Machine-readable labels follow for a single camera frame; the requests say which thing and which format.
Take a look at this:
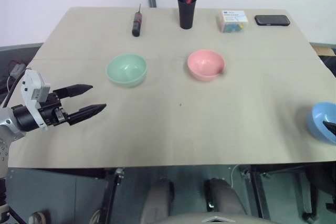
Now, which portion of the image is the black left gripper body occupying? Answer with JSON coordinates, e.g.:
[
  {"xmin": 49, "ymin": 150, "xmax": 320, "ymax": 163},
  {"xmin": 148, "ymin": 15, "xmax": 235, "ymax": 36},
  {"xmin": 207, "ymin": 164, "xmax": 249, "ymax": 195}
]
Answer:
[{"xmin": 38, "ymin": 91, "xmax": 72, "ymax": 127}]

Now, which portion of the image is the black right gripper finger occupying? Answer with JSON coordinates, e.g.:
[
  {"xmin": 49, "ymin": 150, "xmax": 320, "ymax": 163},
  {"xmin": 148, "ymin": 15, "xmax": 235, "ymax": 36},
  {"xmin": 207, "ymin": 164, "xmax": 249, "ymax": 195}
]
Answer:
[{"xmin": 322, "ymin": 120, "xmax": 336, "ymax": 138}]

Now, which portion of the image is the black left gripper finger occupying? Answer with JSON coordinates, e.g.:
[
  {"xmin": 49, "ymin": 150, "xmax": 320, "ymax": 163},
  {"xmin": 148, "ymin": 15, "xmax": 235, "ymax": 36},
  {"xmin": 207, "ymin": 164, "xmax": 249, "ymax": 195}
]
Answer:
[
  {"xmin": 67, "ymin": 103, "xmax": 107, "ymax": 126},
  {"xmin": 54, "ymin": 84, "xmax": 94, "ymax": 100}
]

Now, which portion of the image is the light blue bowl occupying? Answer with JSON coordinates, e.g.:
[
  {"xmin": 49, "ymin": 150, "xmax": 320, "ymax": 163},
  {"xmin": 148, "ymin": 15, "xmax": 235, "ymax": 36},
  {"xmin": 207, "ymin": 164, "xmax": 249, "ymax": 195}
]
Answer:
[{"xmin": 307, "ymin": 101, "xmax": 336, "ymax": 145}]

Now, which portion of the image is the light green bowl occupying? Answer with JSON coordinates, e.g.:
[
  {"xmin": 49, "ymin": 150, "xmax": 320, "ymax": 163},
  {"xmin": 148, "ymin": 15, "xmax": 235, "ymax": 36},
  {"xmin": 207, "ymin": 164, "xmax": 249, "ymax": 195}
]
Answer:
[{"xmin": 106, "ymin": 54, "xmax": 148, "ymax": 89}]

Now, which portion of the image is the grey connector block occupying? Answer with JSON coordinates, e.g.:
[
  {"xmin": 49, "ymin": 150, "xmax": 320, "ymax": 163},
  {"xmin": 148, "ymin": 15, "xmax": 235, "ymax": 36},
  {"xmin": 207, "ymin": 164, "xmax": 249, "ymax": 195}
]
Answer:
[{"xmin": 9, "ymin": 61, "xmax": 27, "ymax": 78}]

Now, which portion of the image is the brown cardboard box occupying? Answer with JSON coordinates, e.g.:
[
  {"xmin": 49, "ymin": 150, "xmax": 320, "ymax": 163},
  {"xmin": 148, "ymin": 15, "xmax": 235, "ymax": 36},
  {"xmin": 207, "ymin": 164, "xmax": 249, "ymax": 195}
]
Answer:
[{"xmin": 313, "ymin": 46, "xmax": 336, "ymax": 57}]

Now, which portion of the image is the black table leg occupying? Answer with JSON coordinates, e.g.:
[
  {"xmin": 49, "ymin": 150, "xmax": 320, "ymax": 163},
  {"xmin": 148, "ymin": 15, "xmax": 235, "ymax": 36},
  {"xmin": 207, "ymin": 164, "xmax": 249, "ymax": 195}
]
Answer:
[{"xmin": 100, "ymin": 167, "xmax": 125, "ymax": 224}]

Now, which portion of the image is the black red screwdriver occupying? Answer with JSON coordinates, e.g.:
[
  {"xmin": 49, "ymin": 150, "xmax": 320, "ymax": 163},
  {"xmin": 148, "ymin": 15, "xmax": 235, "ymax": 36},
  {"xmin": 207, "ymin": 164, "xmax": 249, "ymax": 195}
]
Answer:
[{"xmin": 131, "ymin": 3, "xmax": 144, "ymax": 37}]

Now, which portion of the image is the grey table leg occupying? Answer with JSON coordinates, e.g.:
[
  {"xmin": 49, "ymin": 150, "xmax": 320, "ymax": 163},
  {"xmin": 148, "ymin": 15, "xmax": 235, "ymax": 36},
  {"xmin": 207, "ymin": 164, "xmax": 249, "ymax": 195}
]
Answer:
[{"xmin": 243, "ymin": 165, "xmax": 271, "ymax": 224}]

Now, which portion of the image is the black phone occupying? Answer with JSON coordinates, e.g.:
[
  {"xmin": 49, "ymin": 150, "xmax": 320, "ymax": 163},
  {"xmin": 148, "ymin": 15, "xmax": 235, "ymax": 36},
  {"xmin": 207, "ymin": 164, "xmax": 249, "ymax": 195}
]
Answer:
[{"xmin": 254, "ymin": 14, "xmax": 291, "ymax": 27}]

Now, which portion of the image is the dark rounded right robot leg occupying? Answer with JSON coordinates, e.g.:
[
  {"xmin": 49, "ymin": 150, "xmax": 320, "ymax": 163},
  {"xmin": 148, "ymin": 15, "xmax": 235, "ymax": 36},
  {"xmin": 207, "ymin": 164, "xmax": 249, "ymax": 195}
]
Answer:
[{"xmin": 204, "ymin": 178, "xmax": 248, "ymax": 217}]

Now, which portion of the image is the pink bowl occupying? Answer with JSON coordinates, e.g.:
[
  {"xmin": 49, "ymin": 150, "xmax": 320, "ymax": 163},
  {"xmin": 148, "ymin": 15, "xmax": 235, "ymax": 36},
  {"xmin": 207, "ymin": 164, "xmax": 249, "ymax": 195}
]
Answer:
[{"xmin": 186, "ymin": 49, "xmax": 226, "ymax": 83}]

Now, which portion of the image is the black pen cup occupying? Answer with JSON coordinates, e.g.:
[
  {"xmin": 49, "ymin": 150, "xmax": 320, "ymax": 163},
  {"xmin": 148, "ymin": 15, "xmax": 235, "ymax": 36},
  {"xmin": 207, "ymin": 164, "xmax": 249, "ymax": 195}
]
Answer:
[{"xmin": 176, "ymin": 0, "xmax": 198, "ymax": 29}]

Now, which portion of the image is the clear pin box blue label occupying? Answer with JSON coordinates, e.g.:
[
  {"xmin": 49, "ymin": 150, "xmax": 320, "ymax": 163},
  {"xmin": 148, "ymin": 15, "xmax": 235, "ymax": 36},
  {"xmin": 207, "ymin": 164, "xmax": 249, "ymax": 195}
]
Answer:
[{"xmin": 215, "ymin": 9, "xmax": 250, "ymax": 34}]

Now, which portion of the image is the grey robot torso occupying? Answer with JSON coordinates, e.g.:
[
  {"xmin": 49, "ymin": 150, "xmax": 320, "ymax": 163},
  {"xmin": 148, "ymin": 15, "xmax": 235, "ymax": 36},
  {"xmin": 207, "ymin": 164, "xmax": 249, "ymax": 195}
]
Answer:
[{"xmin": 167, "ymin": 214, "xmax": 253, "ymax": 224}]

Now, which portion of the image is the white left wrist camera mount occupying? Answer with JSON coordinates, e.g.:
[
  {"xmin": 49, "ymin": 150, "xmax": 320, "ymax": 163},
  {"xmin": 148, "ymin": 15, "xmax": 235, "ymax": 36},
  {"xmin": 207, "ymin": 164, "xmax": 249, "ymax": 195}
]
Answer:
[{"xmin": 20, "ymin": 68, "xmax": 51, "ymax": 131}]

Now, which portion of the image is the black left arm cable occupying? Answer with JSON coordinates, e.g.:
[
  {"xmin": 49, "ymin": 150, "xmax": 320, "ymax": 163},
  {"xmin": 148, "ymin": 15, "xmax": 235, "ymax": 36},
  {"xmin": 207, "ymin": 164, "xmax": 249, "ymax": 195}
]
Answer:
[{"xmin": 0, "ymin": 76, "xmax": 22, "ymax": 109}]

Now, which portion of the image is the white cable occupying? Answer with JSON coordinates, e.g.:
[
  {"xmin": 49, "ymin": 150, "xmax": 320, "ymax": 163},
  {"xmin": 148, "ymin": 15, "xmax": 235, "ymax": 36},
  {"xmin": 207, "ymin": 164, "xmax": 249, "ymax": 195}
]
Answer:
[{"xmin": 230, "ymin": 164, "xmax": 242, "ymax": 187}]

